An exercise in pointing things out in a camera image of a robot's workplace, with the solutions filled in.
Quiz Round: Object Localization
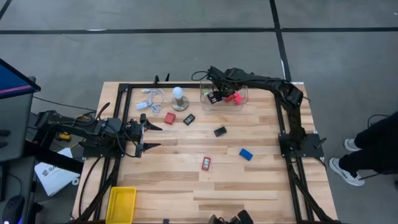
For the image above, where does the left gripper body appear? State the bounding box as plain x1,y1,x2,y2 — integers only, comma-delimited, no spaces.
124,113,147,159

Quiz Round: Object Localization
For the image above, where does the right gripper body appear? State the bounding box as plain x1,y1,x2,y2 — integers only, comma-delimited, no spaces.
207,65,237,91

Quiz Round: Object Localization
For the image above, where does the red charger block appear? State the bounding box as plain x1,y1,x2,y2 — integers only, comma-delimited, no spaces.
164,112,177,126

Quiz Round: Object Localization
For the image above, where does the black rectangular device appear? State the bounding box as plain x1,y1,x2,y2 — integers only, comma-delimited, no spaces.
213,125,228,138

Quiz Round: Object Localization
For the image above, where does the blue box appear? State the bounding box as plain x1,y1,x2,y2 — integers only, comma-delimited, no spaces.
238,147,254,162

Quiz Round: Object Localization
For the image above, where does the clear plastic bin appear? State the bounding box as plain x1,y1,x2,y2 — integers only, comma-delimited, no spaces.
199,81,249,112

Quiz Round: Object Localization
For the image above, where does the white bulb on wooden base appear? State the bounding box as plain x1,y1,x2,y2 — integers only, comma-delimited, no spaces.
170,86,190,112

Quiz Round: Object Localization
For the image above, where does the yellow plastic basket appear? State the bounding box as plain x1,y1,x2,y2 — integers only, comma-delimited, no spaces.
105,186,137,224

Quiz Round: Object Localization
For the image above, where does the white paper sheet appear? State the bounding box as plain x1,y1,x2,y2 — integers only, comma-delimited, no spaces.
34,147,81,197

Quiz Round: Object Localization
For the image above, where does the blue screen monitor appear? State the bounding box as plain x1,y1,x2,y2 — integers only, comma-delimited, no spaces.
0,58,42,100

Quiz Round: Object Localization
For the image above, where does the white shoe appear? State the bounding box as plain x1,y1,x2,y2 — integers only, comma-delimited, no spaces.
328,157,366,187
343,138,361,152

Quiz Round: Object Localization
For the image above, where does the black computer mouse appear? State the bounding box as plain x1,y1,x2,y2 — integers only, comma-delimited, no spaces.
1,195,25,224

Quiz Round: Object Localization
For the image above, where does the person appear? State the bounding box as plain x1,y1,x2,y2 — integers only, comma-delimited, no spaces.
338,110,398,175

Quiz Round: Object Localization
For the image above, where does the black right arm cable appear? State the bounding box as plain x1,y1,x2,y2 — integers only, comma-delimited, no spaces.
191,70,215,82

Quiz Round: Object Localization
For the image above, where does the white power adapter with cable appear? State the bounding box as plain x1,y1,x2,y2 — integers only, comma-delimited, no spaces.
136,88,167,114

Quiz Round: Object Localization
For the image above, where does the black aluminium frame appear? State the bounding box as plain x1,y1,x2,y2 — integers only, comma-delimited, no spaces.
71,81,340,224

